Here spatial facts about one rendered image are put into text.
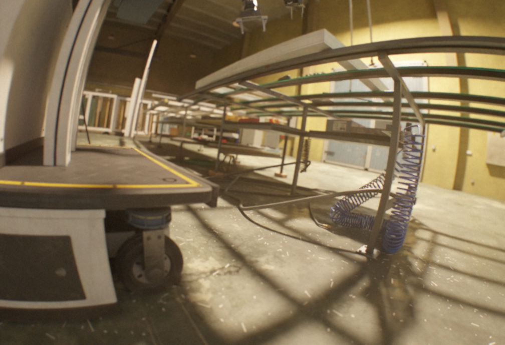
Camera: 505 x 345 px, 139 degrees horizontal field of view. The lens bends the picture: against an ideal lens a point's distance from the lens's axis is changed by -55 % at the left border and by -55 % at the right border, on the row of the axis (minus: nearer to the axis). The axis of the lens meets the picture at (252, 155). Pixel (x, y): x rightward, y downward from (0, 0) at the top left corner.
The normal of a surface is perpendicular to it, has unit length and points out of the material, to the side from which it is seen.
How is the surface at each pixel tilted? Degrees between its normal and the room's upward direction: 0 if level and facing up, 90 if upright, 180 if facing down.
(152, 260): 90
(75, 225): 90
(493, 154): 90
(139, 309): 0
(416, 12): 90
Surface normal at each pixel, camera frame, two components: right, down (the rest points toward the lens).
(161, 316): 0.15, -0.99
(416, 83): -0.80, -0.07
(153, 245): 0.69, 0.15
